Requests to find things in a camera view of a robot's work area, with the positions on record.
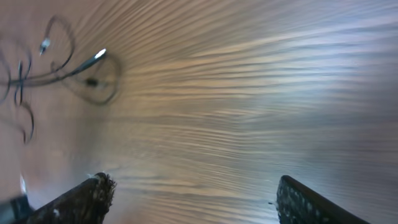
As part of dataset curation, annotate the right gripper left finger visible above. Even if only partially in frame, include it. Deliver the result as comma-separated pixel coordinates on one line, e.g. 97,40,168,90
18,172,116,224

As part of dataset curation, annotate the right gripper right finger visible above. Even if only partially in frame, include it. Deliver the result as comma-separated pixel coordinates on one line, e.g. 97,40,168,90
275,175,368,224

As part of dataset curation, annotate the thin black USB cable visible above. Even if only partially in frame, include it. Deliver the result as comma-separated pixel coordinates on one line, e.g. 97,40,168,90
0,15,76,146

